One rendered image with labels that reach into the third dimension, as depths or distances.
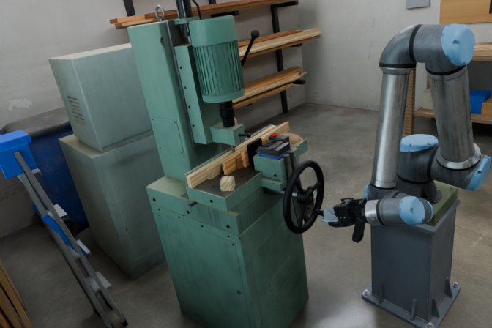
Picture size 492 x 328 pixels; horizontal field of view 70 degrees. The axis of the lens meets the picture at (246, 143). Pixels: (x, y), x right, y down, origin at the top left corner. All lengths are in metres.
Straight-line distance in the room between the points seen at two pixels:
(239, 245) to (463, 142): 0.91
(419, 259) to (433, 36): 1.02
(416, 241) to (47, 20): 3.14
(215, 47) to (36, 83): 2.36
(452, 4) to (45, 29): 3.86
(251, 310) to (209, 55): 1.07
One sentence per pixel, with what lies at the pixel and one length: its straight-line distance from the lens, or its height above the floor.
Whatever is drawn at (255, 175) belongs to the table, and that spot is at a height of 0.90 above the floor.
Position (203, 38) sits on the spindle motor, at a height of 1.44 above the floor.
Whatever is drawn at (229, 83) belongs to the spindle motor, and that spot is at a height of 1.26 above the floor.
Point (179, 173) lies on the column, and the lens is 1.69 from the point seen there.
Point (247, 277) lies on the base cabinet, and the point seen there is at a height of 0.50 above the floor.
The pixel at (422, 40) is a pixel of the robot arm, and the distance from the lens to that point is 1.22.
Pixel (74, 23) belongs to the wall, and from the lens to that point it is 3.58.
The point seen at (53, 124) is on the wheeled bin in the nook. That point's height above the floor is 0.94.
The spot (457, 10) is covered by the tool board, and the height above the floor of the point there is 1.18.
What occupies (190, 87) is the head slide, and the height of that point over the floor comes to 1.25.
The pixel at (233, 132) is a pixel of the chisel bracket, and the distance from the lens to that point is 1.43.
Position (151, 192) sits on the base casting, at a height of 0.78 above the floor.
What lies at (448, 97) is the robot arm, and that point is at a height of 1.16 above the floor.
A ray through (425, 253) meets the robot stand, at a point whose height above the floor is 0.41.
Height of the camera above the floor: 1.53
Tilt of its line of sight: 21 degrees down
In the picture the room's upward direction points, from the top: 9 degrees counter-clockwise
